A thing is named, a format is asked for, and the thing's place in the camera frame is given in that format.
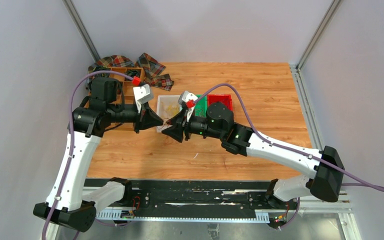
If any rolled dark tie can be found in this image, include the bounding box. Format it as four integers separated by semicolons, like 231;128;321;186
125;69;141;78

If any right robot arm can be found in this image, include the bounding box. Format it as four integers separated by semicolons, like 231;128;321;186
162;102;345;209

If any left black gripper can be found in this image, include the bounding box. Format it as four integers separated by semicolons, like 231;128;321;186
107;100;164;134

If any wooden compartment tray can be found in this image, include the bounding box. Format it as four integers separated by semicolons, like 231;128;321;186
84;66;146;132

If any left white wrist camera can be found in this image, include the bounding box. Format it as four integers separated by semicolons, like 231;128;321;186
132;84;154;114

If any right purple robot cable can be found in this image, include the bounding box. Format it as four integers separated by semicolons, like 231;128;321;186
185;83;384;230

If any green plastic bin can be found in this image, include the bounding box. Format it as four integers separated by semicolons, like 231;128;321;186
194;96;208;117

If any yellow cable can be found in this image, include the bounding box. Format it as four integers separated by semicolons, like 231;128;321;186
161;102;180;118

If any plaid cloth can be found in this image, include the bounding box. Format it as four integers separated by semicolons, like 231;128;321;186
87;52;175;91

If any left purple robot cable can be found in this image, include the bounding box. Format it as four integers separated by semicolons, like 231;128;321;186
41;70;142;240

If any white plastic bin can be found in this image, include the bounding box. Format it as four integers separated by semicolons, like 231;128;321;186
156;95;182;133

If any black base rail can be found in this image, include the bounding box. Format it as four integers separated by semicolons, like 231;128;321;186
105;180;298;222

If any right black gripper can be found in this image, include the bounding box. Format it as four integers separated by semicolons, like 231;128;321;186
161;108;224;143

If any red plastic bin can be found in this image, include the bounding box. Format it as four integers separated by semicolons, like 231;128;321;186
206;94;233;111

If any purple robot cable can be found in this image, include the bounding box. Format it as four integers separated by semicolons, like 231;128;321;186
41;70;142;240
185;83;384;230

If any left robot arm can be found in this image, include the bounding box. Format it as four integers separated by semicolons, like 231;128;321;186
33;77;163;233

